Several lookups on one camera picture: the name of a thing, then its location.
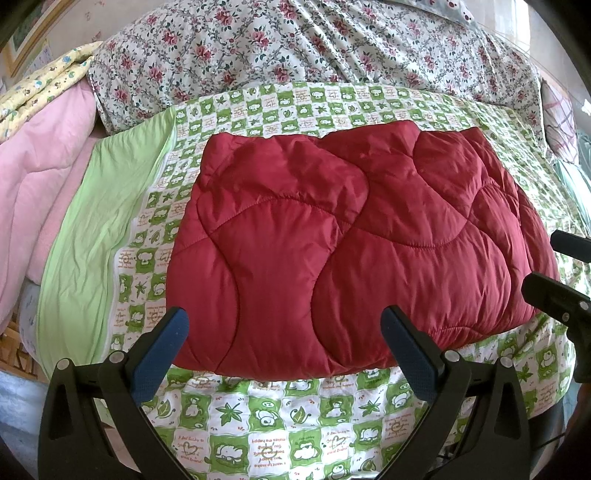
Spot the red quilted puffer jacket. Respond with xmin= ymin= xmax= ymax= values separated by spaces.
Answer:
xmin=165 ymin=121 xmax=559 ymax=381

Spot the plaid pink pillow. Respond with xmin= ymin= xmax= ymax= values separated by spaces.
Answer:
xmin=541 ymin=78 xmax=579 ymax=165

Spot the pink blanket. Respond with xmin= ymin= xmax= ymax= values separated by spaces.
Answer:
xmin=0 ymin=80 xmax=107 ymax=333

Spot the white pillow with red dots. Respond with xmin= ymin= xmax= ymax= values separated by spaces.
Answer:
xmin=399 ymin=0 xmax=475 ymax=25

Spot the yellow floral quilt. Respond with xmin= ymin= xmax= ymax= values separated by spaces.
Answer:
xmin=0 ymin=41 xmax=102 ymax=143

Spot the floral rose print duvet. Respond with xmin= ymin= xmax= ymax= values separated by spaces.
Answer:
xmin=87 ymin=1 xmax=543 ymax=135

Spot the framed picture on wall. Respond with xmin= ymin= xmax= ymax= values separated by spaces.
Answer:
xmin=1 ymin=0 xmax=75 ymax=77

